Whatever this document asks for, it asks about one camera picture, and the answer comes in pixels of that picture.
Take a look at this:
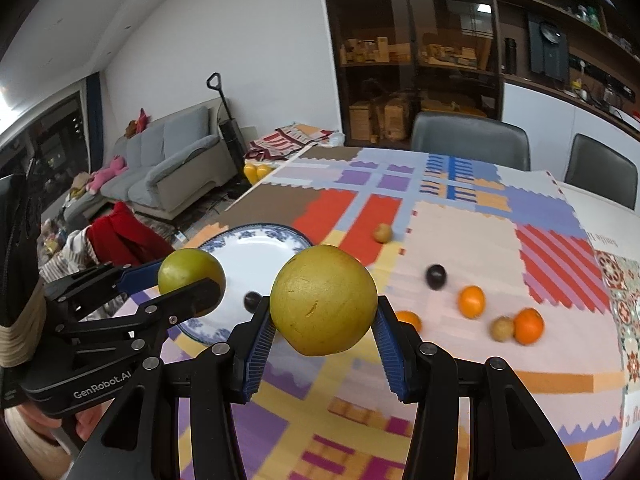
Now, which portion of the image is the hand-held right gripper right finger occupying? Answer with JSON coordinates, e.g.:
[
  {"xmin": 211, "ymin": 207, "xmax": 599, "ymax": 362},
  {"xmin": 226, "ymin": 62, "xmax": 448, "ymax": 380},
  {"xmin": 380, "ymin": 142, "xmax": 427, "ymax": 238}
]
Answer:
[{"xmin": 370, "ymin": 296, "xmax": 583, "ymax": 480}]

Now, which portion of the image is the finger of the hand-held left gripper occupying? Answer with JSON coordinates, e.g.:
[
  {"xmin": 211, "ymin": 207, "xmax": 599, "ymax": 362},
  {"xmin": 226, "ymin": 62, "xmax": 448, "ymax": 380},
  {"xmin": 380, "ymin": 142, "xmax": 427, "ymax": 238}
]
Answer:
[
  {"xmin": 45, "ymin": 259, "xmax": 166, "ymax": 318},
  {"xmin": 55, "ymin": 279, "xmax": 224, "ymax": 357}
]

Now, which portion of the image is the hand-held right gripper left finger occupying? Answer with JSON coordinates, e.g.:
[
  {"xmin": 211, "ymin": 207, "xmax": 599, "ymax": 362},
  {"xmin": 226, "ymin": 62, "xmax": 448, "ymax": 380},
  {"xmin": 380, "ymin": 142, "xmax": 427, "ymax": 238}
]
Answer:
[{"xmin": 70, "ymin": 302, "xmax": 276, "ymax": 480}]

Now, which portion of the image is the small green pear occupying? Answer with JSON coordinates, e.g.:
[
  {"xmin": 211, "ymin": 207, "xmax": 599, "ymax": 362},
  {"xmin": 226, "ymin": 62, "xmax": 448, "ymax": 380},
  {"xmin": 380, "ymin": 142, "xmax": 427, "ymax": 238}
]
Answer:
[{"xmin": 158, "ymin": 248, "xmax": 227, "ymax": 317}]

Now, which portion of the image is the orange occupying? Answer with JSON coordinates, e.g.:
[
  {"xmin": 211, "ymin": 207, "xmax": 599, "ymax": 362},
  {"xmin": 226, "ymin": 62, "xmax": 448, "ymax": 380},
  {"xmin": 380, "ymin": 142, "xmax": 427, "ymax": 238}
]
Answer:
[
  {"xmin": 395, "ymin": 310, "xmax": 422, "ymax": 335},
  {"xmin": 513, "ymin": 308, "xmax": 545, "ymax": 345},
  {"xmin": 458, "ymin": 285, "xmax": 486, "ymax": 319}
]

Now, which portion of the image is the blue and white plate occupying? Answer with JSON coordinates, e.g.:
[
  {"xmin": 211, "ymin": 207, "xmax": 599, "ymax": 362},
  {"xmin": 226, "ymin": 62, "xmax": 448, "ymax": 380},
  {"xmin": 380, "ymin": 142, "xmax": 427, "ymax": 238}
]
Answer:
[{"xmin": 175, "ymin": 223, "xmax": 313, "ymax": 346}]

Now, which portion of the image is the large yellow-green pear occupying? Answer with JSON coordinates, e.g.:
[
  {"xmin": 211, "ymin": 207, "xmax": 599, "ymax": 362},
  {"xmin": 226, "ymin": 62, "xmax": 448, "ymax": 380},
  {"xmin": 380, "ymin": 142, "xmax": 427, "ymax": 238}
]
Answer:
[{"xmin": 270, "ymin": 245, "xmax": 378, "ymax": 357}]

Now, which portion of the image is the person's left hand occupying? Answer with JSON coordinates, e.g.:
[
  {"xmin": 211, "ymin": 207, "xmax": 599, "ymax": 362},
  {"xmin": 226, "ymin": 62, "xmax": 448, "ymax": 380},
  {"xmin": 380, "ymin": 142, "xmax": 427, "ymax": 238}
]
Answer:
[{"xmin": 74, "ymin": 406, "xmax": 107, "ymax": 443}]

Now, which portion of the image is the red garment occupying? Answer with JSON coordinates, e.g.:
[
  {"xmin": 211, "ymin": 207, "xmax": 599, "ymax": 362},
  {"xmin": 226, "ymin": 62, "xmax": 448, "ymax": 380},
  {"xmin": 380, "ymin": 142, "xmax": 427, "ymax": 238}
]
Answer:
[{"xmin": 87, "ymin": 201, "xmax": 176, "ymax": 266}]

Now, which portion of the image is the striped grey cloth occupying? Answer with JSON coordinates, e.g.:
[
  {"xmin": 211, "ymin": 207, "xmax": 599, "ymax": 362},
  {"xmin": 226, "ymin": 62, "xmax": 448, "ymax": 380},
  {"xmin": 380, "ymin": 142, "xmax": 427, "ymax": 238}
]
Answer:
[{"xmin": 39, "ymin": 230, "xmax": 126, "ymax": 321}]

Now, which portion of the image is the pink plush toy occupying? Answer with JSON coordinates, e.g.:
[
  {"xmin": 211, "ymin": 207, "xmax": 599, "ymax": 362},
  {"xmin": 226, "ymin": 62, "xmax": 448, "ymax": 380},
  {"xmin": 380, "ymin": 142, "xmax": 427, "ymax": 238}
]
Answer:
[{"xmin": 86, "ymin": 155, "xmax": 128, "ymax": 195}]

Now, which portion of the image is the grey sofa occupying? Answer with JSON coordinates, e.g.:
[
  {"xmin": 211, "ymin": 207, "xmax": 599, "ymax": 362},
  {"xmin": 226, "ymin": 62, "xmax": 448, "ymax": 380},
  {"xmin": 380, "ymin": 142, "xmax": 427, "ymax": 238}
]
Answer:
[{"xmin": 65, "ymin": 105, "xmax": 236, "ymax": 226}]

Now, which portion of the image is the colourful patchwork tablecloth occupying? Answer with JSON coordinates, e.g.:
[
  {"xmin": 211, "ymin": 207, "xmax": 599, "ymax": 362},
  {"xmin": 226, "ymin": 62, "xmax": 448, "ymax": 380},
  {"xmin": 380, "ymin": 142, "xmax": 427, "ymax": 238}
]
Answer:
[{"xmin": 107, "ymin": 146, "xmax": 626, "ymax": 480}]

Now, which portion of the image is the red plush toy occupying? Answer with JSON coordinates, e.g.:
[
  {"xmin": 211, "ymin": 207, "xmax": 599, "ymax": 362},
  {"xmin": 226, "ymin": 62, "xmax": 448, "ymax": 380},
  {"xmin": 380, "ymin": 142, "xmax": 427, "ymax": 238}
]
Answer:
[{"xmin": 124, "ymin": 108, "xmax": 153, "ymax": 138}]

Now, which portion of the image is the black upright vacuum cleaner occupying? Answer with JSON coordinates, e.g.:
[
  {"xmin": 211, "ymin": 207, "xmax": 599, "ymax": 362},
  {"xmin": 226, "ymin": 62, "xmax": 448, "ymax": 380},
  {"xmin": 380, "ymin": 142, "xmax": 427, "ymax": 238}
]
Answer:
[{"xmin": 206, "ymin": 72, "xmax": 248, "ymax": 183}]

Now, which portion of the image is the folded red patterned cloth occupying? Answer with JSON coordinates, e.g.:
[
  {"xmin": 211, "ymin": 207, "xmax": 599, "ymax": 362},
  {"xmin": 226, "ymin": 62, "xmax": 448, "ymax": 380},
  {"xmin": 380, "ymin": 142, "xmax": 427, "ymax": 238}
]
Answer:
[{"xmin": 247, "ymin": 122, "xmax": 346, "ymax": 161}]

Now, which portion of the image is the grey dining chair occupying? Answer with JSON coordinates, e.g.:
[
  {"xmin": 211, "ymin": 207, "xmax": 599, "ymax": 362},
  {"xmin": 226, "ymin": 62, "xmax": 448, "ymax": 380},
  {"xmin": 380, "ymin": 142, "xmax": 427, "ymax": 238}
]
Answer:
[
  {"xmin": 410, "ymin": 111, "xmax": 531, "ymax": 171},
  {"xmin": 565, "ymin": 133, "xmax": 640, "ymax": 209}
]

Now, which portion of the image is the floral tile patterned mat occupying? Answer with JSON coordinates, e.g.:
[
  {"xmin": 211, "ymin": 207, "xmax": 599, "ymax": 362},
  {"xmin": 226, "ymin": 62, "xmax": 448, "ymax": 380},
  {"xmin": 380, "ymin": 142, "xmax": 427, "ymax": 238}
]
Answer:
[{"xmin": 592, "ymin": 250, "xmax": 640, "ymax": 411}]

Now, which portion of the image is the white cloth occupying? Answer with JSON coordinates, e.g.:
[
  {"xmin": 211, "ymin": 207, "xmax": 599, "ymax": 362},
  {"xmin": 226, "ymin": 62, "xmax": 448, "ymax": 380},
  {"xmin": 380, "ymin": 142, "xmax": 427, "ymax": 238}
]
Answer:
[{"xmin": 545, "ymin": 170, "xmax": 640, "ymax": 261}]

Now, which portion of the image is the white sideboard cabinet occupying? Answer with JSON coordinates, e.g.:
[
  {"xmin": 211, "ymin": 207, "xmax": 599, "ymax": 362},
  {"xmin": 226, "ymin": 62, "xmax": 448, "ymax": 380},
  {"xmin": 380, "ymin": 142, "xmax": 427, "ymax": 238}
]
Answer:
[{"xmin": 501, "ymin": 74, "xmax": 640, "ymax": 206}]

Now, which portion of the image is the dark glass door cabinet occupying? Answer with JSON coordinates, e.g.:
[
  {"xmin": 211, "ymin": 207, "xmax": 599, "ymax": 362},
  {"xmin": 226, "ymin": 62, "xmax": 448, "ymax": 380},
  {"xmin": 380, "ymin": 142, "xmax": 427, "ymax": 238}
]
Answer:
[{"xmin": 320, "ymin": 0, "xmax": 503, "ymax": 151}]

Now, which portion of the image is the black water dispenser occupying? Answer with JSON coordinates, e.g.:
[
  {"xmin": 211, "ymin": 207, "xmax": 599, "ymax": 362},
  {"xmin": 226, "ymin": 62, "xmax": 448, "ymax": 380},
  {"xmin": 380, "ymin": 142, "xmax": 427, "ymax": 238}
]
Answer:
[{"xmin": 527, "ymin": 12, "xmax": 571, "ymax": 83}]

